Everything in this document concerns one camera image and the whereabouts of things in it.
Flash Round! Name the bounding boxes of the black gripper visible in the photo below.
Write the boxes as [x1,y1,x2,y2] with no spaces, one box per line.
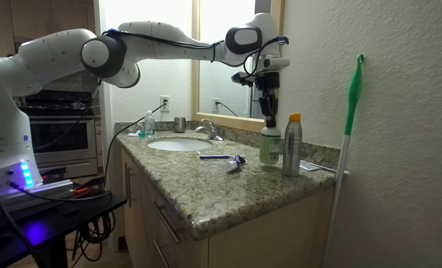
[254,73,279,128]

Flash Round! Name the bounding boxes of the green white pump bottle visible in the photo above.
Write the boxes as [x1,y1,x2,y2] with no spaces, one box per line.
[258,127,281,165]

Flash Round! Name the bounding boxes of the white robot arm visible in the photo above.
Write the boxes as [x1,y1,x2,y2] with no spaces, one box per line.
[0,13,288,188]

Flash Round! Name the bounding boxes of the clear plastic bottle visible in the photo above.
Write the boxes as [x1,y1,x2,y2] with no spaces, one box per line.
[144,110,154,137]

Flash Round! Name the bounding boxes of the silver orange-capped spray can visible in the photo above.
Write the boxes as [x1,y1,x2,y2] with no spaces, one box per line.
[282,113,301,177]

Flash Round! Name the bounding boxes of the wood framed mirror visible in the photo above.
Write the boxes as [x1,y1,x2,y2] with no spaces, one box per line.
[191,0,284,131]

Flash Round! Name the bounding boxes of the chrome faucet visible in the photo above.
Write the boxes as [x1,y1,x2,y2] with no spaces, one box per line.
[194,119,221,141]

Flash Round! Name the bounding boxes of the blue white toothbrush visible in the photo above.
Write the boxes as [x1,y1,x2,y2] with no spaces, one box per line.
[199,155,231,161]

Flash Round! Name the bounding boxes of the metal cup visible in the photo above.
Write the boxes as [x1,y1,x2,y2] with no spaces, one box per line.
[173,118,185,132]

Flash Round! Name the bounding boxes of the white oval sink basin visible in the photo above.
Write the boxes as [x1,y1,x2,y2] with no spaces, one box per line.
[148,138,211,152]

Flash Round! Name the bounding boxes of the wooden vanity cabinet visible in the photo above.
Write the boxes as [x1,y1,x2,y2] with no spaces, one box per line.
[121,149,331,268]

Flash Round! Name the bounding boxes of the stainless oven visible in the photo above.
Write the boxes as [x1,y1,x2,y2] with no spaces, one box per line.
[17,89,98,182]

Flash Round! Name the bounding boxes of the black robot cart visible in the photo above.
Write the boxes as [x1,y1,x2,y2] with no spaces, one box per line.
[0,186,126,268]

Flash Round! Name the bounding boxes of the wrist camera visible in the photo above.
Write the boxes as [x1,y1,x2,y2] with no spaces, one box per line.
[230,57,291,86]

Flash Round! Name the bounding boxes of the green-handled mop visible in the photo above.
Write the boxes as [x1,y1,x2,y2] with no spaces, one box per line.
[321,54,364,268]

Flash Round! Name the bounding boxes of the white wall outlet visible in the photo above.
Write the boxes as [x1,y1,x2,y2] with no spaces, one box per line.
[159,95,169,113]

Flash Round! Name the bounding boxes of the black power cable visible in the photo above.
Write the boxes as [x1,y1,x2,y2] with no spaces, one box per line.
[101,101,167,188]

